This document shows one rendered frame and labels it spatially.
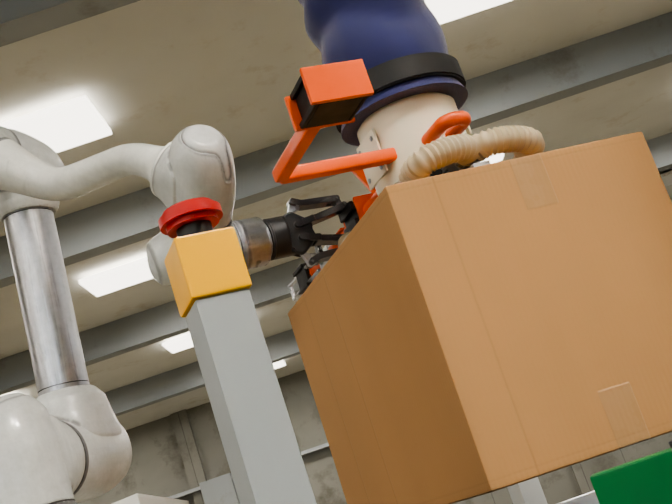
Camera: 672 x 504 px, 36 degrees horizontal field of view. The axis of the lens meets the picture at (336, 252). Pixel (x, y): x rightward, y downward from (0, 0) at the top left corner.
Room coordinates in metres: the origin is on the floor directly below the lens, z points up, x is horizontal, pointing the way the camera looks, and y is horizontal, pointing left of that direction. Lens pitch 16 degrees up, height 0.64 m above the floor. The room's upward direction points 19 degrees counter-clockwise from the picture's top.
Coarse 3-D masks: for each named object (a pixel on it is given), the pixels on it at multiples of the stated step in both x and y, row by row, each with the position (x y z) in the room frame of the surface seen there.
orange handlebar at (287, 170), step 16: (464, 112) 1.46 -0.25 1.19; (432, 128) 1.47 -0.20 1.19; (448, 128) 1.47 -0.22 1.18; (464, 128) 1.49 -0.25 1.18; (288, 144) 1.36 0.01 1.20; (304, 144) 1.34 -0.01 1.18; (288, 160) 1.38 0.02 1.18; (336, 160) 1.49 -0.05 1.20; (352, 160) 1.50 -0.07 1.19; (368, 160) 1.51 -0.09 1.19; (384, 160) 1.52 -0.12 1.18; (288, 176) 1.44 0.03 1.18; (304, 176) 1.47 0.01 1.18; (320, 176) 1.49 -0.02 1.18; (368, 208) 1.76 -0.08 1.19
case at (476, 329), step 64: (384, 192) 1.26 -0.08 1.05; (448, 192) 1.28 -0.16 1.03; (512, 192) 1.31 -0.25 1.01; (576, 192) 1.35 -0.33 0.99; (640, 192) 1.38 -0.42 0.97; (384, 256) 1.33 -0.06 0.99; (448, 256) 1.27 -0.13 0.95; (512, 256) 1.30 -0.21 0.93; (576, 256) 1.33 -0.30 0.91; (640, 256) 1.37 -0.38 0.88; (320, 320) 1.65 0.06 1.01; (384, 320) 1.40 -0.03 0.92; (448, 320) 1.27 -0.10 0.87; (512, 320) 1.30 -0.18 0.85; (576, 320) 1.33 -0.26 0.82; (640, 320) 1.36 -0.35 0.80; (320, 384) 1.76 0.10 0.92; (384, 384) 1.48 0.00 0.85; (448, 384) 1.28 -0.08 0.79; (512, 384) 1.29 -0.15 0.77; (576, 384) 1.32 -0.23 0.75; (640, 384) 1.35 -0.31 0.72; (384, 448) 1.56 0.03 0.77; (448, 448) 1.34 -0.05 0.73; (512, 448) 1.28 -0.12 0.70; (576, 448) 1.31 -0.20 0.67
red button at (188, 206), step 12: (180, 204) 1.03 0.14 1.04; (192, 204) 1.03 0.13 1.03; (204, 204) 1.03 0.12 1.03; (216, 204) 1.05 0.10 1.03; (168, 216) 1.03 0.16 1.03; (180, 216) 1.03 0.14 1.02; (192, 216) 1.03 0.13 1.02; (204, 216) 1.04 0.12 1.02; (216, 216) 1.05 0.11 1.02; (168, 228) 1.04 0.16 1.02; (180, 228) 1.04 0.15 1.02; (192, 228) 1.04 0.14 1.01; (204, 228) 1.04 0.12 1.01
